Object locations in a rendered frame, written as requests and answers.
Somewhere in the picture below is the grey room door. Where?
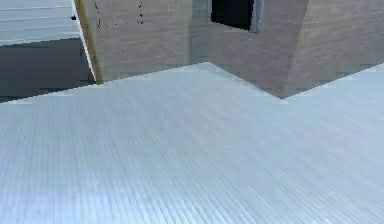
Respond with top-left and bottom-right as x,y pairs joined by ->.
0,0 -> 104,103

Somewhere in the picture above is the dark window with grey frame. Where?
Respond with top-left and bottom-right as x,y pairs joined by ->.
208,0 -> 266,35

